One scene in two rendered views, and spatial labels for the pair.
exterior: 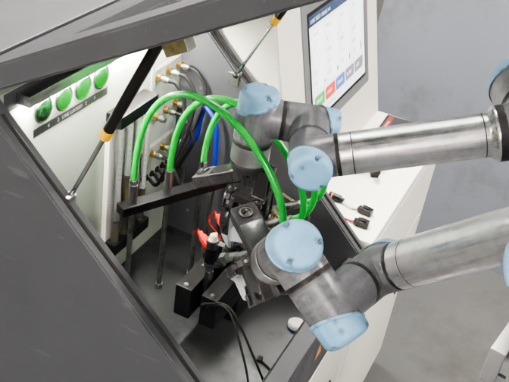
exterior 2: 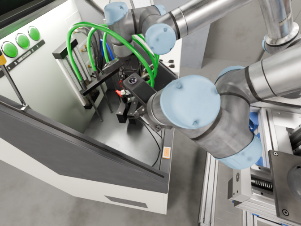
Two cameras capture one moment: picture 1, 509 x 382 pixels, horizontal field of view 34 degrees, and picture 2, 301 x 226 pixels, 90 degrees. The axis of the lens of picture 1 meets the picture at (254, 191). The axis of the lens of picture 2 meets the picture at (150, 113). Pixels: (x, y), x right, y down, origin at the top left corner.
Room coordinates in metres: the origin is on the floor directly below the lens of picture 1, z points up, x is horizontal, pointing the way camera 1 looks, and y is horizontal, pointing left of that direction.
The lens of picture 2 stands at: (0.79, 0.01, 1.59)
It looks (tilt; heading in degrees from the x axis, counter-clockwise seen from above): 50 degrees down; 354
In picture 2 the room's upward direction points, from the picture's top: 6 degrees counter-clockwise
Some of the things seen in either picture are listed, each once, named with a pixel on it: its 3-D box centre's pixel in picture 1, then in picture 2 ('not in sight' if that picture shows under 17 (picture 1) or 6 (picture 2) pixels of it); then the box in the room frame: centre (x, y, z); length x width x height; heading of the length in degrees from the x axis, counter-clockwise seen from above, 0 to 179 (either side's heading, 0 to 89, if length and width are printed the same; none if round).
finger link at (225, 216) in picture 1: (228, 214); (124, 80); (1.34, 0.04, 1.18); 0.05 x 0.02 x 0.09; 159
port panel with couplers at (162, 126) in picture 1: (168, 109); (86, 45); (1.70, 0.23, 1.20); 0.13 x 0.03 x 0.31; 159
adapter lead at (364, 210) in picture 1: (350, 203); (165, 60); (1.76, -0.25, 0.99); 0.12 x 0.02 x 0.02; 63
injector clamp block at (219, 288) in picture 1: (229, 277); (134, 101); (1.49, 0.03, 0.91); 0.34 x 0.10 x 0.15; 159
